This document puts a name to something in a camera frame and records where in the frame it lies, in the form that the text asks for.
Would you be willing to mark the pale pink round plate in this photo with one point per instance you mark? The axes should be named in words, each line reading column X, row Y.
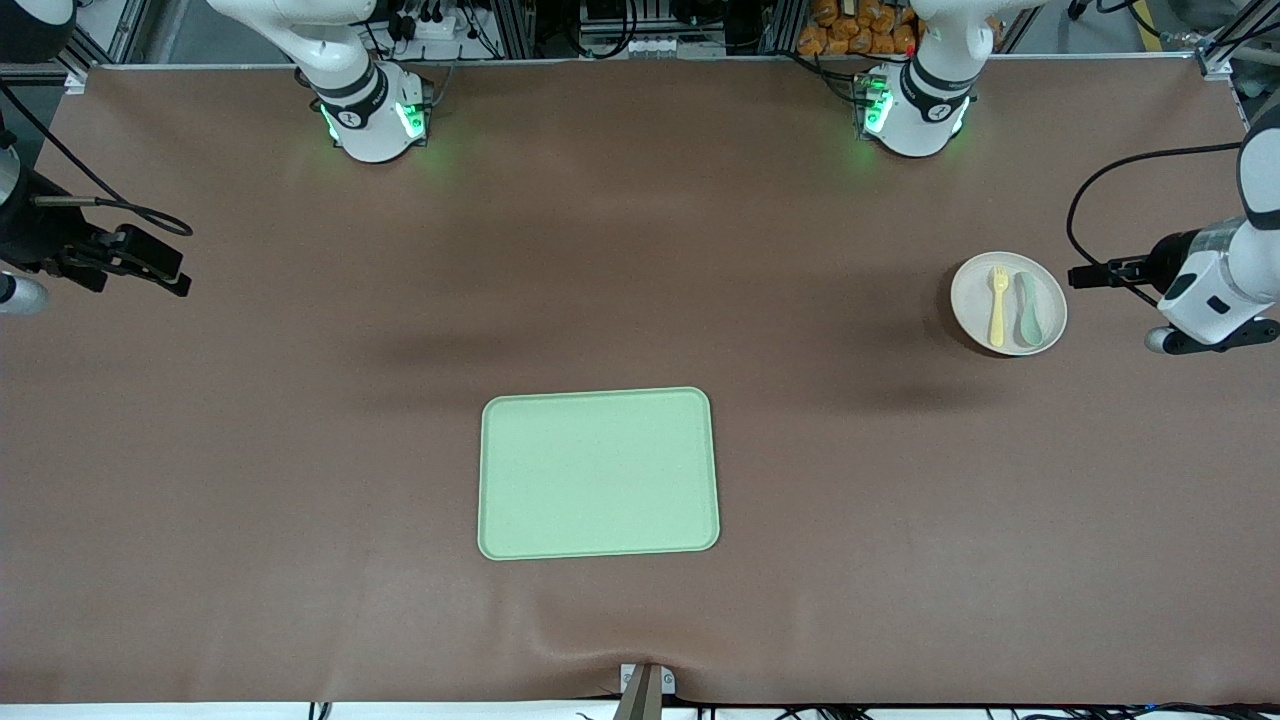
column 972, row 300

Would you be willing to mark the grey-green plastic spoon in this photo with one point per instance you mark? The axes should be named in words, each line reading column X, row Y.
column 1029, row 320

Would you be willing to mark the brown table cover mat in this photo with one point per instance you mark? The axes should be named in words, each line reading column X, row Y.
column 300, row 450

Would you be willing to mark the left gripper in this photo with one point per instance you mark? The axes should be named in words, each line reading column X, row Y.
column 1163, row 258

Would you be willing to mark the white terminal block row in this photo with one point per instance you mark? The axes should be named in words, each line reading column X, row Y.
column 640, row 46

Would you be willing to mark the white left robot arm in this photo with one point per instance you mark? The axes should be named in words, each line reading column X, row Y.
column 918, row 125

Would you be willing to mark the yellow plastic fork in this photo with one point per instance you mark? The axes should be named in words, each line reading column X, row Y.
column 997, row 315

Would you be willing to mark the metal table clamp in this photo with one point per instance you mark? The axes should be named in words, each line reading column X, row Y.
column 647, row 690

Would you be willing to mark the orange snack packets bag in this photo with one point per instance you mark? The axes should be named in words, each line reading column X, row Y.
column 850, row 28

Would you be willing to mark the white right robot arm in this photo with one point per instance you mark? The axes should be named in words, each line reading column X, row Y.
column 362, row 125

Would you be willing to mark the white power strip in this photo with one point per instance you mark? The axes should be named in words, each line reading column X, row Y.
column 430, row 25

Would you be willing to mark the aluminium frame profile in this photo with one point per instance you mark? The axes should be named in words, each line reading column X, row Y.
column 515, row 28
column 790, row 25
column 1235, row 40
column 105, row 35

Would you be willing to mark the light green rectangular tray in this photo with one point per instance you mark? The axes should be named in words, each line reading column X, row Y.
column 598, row 472

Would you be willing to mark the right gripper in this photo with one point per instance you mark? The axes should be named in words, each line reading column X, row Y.
column 32, row 237

